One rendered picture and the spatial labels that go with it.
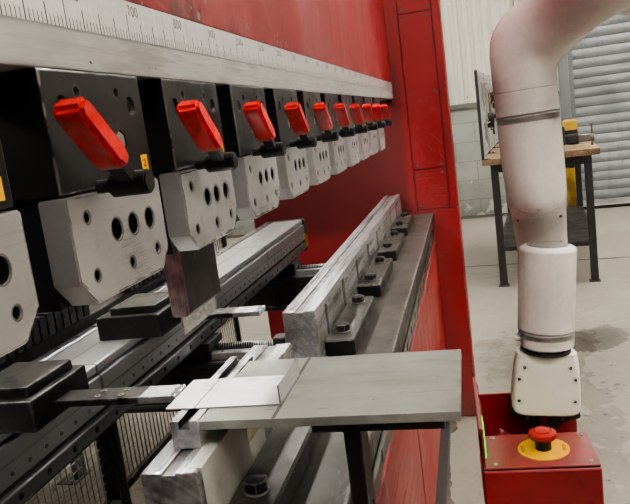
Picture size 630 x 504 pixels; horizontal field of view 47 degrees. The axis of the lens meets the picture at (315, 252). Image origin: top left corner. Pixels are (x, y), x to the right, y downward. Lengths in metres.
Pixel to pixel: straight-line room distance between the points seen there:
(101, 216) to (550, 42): 0.70
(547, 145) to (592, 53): 7.22
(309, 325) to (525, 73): 0.54
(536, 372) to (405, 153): 1.85
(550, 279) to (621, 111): 7.25
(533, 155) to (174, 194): 0.56
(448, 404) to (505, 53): 0.54
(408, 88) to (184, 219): 2.26
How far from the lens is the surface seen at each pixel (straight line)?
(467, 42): 8.35
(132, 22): 0.66
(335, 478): 0.87
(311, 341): 1.25
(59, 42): 0.55
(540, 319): 1.11
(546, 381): 1.16
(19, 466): 0.94
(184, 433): 0.77
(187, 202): 0.69
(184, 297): 0.76
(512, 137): 1.07
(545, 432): 1.10
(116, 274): 0.56
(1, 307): 0.44
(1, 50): 0.49
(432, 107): 2.89
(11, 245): 0.45
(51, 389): 0.90
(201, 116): 0.66
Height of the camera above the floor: 1.28
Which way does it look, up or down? 10 degrees down
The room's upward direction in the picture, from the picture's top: 7 degrees counter-clockwise
